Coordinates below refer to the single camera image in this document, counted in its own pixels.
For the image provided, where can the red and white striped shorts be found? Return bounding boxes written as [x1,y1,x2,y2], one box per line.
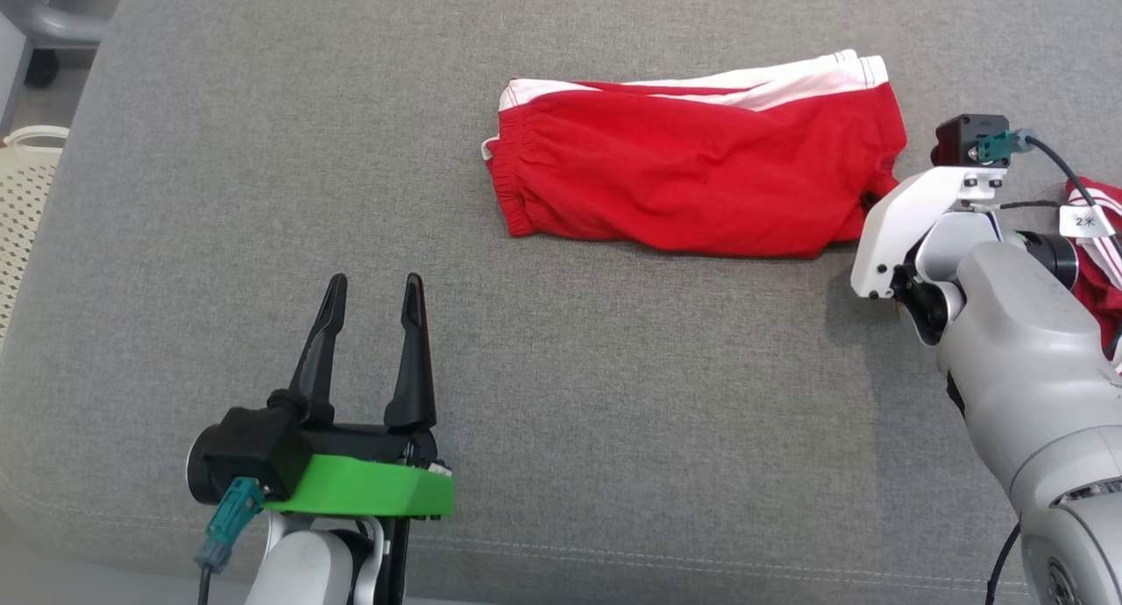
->
[482,50,908,260]

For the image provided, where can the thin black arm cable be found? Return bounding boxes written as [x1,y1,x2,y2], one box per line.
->
[986,522,1022,605]

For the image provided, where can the red and white t-shirt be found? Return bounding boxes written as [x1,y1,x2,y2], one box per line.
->
[1065,177,1122,360]

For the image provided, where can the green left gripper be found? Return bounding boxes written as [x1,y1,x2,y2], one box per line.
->
[263,274,455,523]

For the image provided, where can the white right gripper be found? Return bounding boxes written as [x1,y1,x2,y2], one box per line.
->
[850,167,1009,301]

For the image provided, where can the white cable label tag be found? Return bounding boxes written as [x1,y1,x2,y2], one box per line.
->
[1059,203,1116,238]

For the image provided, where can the cream perforated laundry basket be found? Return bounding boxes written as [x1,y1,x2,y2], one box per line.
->
[0,125,71,352]

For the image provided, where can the grey wheeled cart frame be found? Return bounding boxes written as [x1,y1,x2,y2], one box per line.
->
[0,0,141,89]

